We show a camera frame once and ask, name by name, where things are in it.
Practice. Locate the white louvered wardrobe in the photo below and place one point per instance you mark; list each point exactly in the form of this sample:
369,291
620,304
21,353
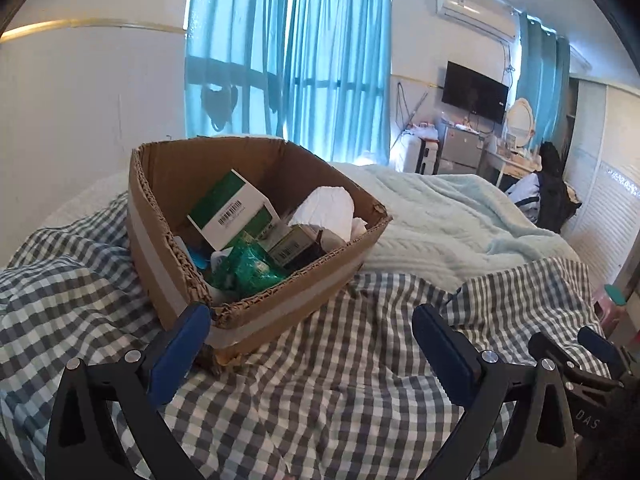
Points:
603,168

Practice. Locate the white tissue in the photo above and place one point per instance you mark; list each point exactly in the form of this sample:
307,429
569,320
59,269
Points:
359,227

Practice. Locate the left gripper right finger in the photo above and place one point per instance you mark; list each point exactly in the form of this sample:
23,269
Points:
539,442

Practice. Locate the blue corner curtain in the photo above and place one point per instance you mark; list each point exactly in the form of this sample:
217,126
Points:
543,82

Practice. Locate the blue window curtain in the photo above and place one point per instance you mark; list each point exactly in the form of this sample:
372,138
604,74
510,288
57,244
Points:
312,72

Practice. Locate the black clothes pile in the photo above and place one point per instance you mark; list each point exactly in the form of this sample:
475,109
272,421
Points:
556,206

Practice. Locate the checkered bed sheet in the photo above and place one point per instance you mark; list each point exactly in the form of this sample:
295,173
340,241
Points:
346,394

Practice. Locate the brown cardboard box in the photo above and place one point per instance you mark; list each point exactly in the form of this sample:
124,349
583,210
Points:
167,179

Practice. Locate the pale green knit blanket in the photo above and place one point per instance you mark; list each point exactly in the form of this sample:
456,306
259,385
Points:
445,229

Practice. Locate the tan barcode box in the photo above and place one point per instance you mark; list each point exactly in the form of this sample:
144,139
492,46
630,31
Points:
295,240

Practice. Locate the green snack packet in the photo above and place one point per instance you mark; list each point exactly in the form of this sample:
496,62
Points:
247,271

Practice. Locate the white air conditioner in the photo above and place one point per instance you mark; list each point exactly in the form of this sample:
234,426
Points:
500,26

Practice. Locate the white cloth pad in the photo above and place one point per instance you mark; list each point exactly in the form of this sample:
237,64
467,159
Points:
327,208

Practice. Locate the black wall television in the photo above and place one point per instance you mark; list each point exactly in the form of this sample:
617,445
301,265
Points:
475,93

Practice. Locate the grey mini fridge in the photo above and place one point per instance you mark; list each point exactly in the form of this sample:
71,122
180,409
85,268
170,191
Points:
460,150

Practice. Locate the round vanity mirror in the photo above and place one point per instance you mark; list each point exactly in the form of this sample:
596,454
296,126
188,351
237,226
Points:
520,124

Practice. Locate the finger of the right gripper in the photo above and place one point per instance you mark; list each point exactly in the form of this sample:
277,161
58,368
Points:
541,346
603,350

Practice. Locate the teal foil packet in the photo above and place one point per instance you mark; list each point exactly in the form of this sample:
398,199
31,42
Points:
197,258

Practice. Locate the white desk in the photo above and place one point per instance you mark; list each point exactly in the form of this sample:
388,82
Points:
512,167

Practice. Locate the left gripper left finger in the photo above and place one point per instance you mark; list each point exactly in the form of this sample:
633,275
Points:
82,439

